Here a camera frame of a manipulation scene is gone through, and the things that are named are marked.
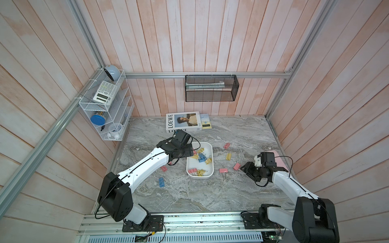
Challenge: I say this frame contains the white storage box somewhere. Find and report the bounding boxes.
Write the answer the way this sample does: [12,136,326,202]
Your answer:
[186,141,214,179]

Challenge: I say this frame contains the blue binder clip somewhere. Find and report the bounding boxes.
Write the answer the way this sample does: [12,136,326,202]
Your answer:
[159,177,165,188]

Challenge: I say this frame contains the yellow binder clip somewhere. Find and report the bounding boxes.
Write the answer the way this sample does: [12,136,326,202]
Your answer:
[226,153,232,161]

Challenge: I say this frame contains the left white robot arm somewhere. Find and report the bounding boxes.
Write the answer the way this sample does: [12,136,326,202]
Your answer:
[97,130,196,225]

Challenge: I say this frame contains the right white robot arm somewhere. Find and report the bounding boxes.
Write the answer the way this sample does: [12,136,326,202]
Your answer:
[240,152,340,243]

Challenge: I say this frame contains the white LOEWE book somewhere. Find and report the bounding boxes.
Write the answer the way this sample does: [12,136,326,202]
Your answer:
[166,111,202,133]

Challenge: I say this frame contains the yellow blue calculator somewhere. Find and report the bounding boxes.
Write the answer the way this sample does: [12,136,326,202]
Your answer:
[200,114,212,130]

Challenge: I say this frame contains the papers in mesh basket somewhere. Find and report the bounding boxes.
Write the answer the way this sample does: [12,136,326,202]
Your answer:
[185,82,226,90]

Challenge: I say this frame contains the blue lid container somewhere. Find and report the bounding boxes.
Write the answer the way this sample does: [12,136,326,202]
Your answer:
[90,111,107,126]

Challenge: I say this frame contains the white calculator on shelf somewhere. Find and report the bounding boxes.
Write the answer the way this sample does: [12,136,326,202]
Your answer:
[93,81,119,106]

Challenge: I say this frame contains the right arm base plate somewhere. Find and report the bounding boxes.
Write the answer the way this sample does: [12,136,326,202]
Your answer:
[240,211,283,229]

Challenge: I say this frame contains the black mesh wall basket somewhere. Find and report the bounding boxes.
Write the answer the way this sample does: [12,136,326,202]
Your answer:
[184,75,240,102]

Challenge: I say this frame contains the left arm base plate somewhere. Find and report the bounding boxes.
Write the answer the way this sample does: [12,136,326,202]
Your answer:
[122,215,164,232]

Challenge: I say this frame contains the white wire shelf rack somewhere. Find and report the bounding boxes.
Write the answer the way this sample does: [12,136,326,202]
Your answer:
[79,69,135,141]

